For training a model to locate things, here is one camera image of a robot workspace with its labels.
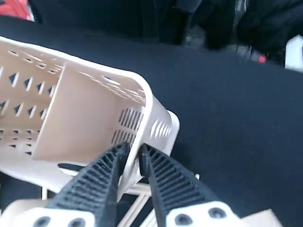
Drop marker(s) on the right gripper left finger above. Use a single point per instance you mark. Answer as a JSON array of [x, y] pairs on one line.
[[90, 186]]

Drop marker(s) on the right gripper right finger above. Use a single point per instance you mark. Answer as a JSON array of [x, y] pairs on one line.
[[175, 184]]

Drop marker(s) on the beige perforated plastic basket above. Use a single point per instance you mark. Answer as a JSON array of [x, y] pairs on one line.
[[85, 111]]

